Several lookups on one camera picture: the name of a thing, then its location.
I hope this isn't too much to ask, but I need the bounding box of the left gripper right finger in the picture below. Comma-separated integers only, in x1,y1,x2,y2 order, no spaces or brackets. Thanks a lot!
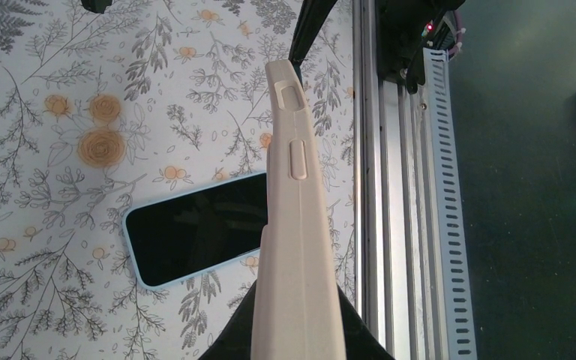
198,0,396,360

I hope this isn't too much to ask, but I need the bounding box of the slotted grey cable duct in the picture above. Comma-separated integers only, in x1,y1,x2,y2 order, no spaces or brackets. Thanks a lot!
424,49,478,359

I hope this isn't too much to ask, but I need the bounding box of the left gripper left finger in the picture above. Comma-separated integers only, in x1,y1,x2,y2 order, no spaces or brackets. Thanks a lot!
81,0,113,14

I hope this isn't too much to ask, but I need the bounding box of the beige phone case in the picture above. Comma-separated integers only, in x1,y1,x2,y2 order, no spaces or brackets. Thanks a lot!
251,60,346,359

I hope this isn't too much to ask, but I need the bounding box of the aluminium rail frame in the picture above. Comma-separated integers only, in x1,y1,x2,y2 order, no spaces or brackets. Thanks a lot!
353,1,448,359

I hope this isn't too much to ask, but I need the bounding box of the black phone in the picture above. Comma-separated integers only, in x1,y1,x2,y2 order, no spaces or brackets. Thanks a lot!
122,172,268,290

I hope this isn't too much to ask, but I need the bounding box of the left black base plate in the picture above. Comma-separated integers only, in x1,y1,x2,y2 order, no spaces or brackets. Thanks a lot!
375,0,464,95

